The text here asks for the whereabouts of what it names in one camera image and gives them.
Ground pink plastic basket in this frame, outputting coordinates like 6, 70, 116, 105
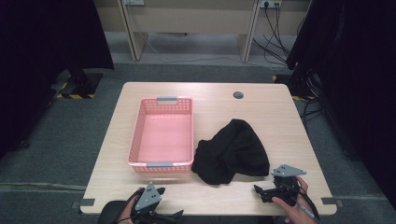
126, 96, 195, 175

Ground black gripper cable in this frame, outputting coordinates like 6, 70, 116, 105
297, 183, 321, 222
115, 188, 144, 224

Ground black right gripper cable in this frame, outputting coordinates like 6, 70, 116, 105
297, 183, 321, 222

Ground yellow black floor tape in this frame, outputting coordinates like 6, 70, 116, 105
55, 92, 96, 101
272, 74, 316, 102

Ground black metal stand base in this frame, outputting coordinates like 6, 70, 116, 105
50, 68, 104, 101

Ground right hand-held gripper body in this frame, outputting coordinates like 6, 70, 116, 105
263, 163, 308, 207

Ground black cloth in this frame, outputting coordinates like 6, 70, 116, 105
191, 118, 271, 186

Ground wall socket with plugs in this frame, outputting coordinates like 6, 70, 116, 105
259, 0, 283, 9

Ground thin white cable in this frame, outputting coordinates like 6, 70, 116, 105
136, 29, 283, 69

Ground person's left hand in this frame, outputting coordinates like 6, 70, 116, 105
116, 187, 148, 224

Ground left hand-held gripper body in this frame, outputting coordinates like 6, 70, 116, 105
130, 182, 171, 224

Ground black curtain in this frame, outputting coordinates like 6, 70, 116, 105
285, 0, 396, 210
0, 0, 115, 161

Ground person's right hand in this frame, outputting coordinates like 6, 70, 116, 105
271, 175, 319, 224

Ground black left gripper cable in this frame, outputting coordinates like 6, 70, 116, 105
115, 188, 144, 224

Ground black cable bundle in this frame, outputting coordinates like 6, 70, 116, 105
251, 3, 307, 68

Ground black floor cables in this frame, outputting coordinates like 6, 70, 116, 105
299, 72, 327, 124

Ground grey table corner bracket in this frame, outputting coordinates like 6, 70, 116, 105
320, 197, 345, 208
71, 198, 96, 209

